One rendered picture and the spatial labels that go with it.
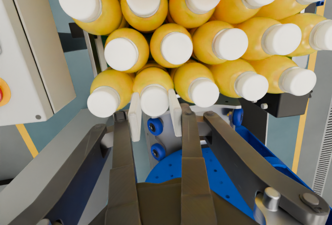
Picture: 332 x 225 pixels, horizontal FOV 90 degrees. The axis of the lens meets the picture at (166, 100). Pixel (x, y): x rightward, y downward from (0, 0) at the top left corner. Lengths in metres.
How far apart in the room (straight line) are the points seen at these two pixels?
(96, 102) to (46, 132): 1.53
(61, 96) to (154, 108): 0.16
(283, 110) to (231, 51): 0.25
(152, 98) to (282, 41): 0.18
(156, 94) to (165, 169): 0.22
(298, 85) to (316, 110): 1.83
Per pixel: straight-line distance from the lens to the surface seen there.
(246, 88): 0.26
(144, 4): 0.22
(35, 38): 0.29
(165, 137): 0.46
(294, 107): 0.46
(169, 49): 0.22
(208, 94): 0.24
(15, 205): 0.84
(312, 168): 2.56
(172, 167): 0.40
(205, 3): 0.23
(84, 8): 0.23
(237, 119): 0.42
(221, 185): 0.37
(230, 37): 0.24
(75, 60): 1.43
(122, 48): 0.22
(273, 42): 0.27
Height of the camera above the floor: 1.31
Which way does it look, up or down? 69 degrees down
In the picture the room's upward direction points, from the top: 166 degrees clockwise
